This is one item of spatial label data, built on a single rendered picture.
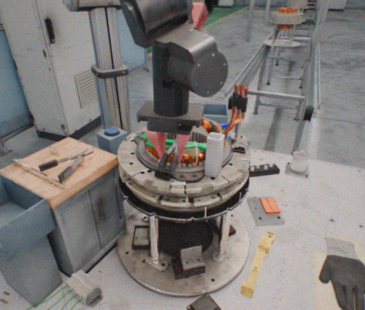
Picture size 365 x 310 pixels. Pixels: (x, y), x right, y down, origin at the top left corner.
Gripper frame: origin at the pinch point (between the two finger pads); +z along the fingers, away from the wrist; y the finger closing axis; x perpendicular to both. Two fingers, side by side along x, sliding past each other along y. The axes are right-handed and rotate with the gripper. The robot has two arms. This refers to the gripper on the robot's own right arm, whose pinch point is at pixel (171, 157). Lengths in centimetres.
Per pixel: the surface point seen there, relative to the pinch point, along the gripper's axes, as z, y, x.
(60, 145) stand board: 10.9, -33.7, 17.0
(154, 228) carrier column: 23.0, -4.8, 4.0
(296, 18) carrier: 6, 69, 298
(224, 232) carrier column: 27.6, 11.9, 10.3
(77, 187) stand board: 12.2, -21.6, 2.5
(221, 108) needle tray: 11, 7, 54
